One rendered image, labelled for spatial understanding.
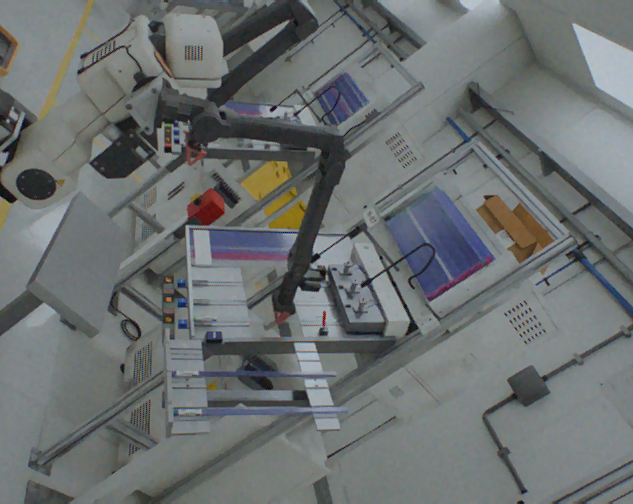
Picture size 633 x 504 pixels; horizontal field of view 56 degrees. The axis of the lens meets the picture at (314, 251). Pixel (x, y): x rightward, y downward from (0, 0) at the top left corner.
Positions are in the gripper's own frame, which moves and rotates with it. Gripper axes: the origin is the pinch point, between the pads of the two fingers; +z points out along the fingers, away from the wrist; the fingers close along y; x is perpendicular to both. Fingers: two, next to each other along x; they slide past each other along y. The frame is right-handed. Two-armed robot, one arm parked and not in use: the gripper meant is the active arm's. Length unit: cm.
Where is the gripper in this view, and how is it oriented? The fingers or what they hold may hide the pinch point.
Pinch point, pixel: (278, 320)
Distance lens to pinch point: 207.9
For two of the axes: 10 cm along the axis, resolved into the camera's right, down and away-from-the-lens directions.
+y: -2.0, -5.7, 7.9
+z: -2.8, 8.1, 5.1
